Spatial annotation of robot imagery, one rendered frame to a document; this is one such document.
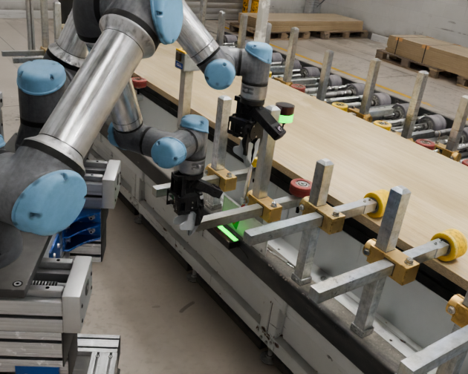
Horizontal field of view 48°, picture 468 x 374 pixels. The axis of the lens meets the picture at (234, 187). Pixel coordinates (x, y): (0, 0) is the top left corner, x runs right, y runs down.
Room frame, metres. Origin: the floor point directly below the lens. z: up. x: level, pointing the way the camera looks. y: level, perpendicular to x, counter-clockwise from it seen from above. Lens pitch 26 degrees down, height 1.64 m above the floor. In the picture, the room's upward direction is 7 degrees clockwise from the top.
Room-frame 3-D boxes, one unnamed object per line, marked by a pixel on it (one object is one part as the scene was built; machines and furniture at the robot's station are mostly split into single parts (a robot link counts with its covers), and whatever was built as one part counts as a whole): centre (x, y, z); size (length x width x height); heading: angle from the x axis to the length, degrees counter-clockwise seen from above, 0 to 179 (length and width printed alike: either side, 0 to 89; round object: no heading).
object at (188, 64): (1.93, 0.23, 1.18); 0.07 x 0.07 x 0.08; 38
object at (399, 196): (1.13, -0.39, 0.90); 0.03 x 0.03 x 0.48; 38
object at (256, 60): (1.47, -0.02, 1.31); 0.09 x 0.08 x 0.11; 93
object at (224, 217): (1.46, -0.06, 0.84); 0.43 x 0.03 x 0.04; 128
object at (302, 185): (1.59, -0.22, 0.85); 0.08 x 0.08 x 0.11
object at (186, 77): (1.93, 0.23, 0.93); 0.05 x 0.04 x 0.45; 38
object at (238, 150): (1.46, -0.01, 1.04); 0.06 x 0.03 x 0.09; 58
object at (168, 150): (1.23, 0.18, 1.12); 0.11 x 0.11 x 0.08; 69
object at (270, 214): (1.51, -0.10, 0.85); 0.13 x 0.06 x 0.05; 38
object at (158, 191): (1.66, 0.09, 0.83); 0.43 x 0.03 x 0.04; 128
